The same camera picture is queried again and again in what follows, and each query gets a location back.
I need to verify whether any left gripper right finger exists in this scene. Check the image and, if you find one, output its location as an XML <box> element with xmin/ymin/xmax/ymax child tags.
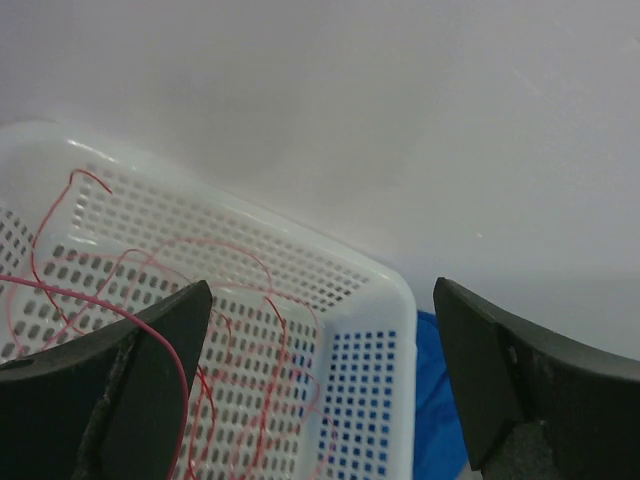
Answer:
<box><xmin>433</xmin><ymin>277</ymin><xmax>639</xmax><ymax>479</ymax></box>

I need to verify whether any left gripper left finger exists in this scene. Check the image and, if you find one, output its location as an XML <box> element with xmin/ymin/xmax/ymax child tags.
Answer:
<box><xmin>1</xmin><ymin>281</ymin><xmax>212</xmax><ymax>479</ymax></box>

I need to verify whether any red wire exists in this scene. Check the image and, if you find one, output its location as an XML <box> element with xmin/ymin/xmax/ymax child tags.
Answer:
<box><xmin>0</xmin><ymin>168</ymin><xmax>336</xmax><ymax>480</ymax></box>

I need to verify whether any bright blue cloth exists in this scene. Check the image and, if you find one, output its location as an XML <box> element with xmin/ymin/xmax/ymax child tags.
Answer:
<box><xmin>413</xmin><ymin>311</ymin><xmax>468</xmax><ymax>479</ymax></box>

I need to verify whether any white perforated basket rear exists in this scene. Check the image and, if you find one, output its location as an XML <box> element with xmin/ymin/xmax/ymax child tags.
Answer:
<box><xmin>1</xmin><ymin>122</ymin><xmax>416</xmax><ymax>479</ymax></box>

